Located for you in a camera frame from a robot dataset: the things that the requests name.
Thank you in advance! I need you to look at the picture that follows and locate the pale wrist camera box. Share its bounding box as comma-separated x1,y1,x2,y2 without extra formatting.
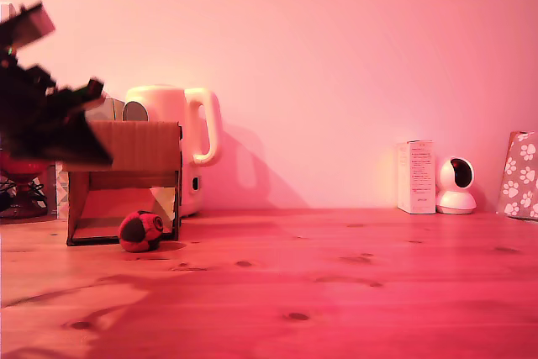
0,0,57,48

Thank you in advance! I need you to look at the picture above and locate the small white round camera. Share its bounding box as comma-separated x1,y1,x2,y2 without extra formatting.
435,156,478,215

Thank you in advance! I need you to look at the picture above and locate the small patterned box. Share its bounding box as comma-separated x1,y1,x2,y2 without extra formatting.
55,161,71,220

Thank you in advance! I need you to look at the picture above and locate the white electric kettle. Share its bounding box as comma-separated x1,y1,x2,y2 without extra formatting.
121,84,223,219

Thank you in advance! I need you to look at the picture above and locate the red glass bowl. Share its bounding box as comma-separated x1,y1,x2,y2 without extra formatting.
0,150,57,219

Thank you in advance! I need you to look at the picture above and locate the black cable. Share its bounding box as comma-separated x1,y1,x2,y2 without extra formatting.
0,177,50,213

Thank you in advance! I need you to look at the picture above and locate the cardboard dice tower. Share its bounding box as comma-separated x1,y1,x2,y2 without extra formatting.
62,119,185,247

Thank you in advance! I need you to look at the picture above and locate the paw print gift bag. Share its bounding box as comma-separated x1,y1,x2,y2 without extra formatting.
495,130,538,221

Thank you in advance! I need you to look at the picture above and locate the white printed carton box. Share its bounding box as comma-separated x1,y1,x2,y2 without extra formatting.
396,139,437,215

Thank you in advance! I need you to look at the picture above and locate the red and black footbag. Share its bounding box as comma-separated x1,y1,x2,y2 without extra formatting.
118,209,165,254

